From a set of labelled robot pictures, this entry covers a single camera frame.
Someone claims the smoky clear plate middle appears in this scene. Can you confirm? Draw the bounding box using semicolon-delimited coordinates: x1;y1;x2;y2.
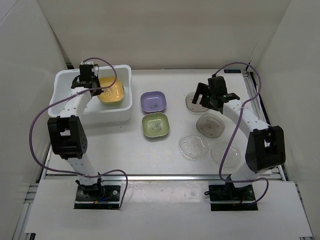
196;113;225;139

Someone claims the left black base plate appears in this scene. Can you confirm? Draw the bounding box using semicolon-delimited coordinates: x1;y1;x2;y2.
73;179;121;210

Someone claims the light green panda plate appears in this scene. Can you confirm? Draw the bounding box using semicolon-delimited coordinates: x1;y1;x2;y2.
98;86;125;105

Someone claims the aluminium frame rail front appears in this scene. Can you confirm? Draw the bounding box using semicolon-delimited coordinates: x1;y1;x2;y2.
42;174;235;183

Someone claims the clear textured plate left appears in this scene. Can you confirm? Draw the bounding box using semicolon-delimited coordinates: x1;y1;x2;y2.
178;134;209;160

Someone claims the aluminium frame rail right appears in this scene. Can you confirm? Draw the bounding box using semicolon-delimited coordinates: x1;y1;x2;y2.
242;70;288;181

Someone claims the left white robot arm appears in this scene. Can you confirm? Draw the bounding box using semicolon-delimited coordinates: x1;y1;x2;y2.
47;63;105;200

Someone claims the smoky clear plate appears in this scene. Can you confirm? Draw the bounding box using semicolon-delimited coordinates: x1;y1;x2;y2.
185;92;209;113
196;113;225;139

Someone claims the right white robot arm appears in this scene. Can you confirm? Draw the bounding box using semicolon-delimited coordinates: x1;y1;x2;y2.
192;75;286;200

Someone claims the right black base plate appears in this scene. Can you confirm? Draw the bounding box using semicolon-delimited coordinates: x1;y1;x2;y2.
204;180;258;212

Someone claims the clear textured plate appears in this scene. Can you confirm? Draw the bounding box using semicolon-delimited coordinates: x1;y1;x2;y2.
210;141;242;168
178;134;209;160

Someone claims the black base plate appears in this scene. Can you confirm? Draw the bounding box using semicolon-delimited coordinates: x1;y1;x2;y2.
204;180;258;212
73;179;121;210

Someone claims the aluminium frame rail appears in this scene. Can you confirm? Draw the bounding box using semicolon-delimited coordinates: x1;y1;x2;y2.
42;174;235;183
242;70;288;181

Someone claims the yellow panda plate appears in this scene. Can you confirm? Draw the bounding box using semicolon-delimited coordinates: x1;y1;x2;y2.
97;77;125;104

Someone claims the purple panda plate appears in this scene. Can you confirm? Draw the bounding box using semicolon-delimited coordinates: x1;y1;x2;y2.
140;91;167;113

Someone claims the clear textured plate right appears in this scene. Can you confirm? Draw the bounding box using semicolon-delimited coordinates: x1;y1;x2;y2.
210;141;242;168

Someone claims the smoky clear plate far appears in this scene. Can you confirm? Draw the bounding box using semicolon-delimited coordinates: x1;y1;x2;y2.
185;92;209;113

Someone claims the white plastic bin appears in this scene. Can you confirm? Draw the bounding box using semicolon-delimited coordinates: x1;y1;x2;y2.
50;64;133;126

